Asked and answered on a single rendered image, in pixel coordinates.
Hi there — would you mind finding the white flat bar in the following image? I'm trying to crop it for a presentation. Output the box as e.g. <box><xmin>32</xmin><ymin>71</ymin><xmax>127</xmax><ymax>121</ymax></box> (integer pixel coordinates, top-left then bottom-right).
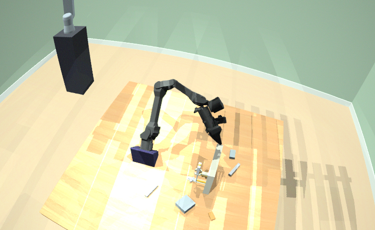
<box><xmin>145</xmin><ymin>184</ymin><xmax>158</xmax><ymax>197</ymax></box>

